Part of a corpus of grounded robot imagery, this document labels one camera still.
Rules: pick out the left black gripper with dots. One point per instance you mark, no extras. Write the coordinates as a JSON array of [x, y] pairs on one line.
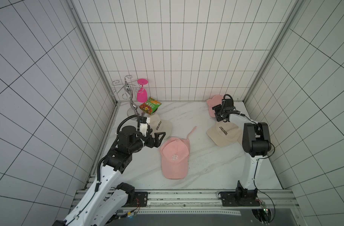
[[157, 143]]

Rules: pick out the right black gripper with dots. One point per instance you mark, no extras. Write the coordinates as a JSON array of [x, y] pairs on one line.
[[222, 107]]

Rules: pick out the pink cap back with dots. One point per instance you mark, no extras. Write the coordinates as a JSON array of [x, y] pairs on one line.
[[212, 102]]

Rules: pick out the pink cap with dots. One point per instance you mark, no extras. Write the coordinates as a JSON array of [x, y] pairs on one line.
[[212, 102], [175, 153]]

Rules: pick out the beige cap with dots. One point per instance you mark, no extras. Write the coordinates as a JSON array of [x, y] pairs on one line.
[[159, 125], [224, 134]]

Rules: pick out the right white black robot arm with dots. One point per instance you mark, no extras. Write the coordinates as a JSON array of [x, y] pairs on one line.
[[254, 137]]

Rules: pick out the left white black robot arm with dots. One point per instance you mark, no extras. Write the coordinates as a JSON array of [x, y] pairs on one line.
[[104, 180]]

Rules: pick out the silver wine glass rack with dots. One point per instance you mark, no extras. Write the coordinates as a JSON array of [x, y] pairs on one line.
[[128, 94]]

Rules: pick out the green orange snack packet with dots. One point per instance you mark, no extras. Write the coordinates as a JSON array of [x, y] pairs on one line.
[[150, 106]]

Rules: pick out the pink plastic goblet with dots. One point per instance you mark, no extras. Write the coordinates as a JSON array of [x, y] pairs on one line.
[[142, 95]]

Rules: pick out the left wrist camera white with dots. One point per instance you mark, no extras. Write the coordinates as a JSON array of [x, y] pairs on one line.
[[143, 125]]

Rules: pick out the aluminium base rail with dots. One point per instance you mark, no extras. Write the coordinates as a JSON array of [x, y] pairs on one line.
[[203, 202]]

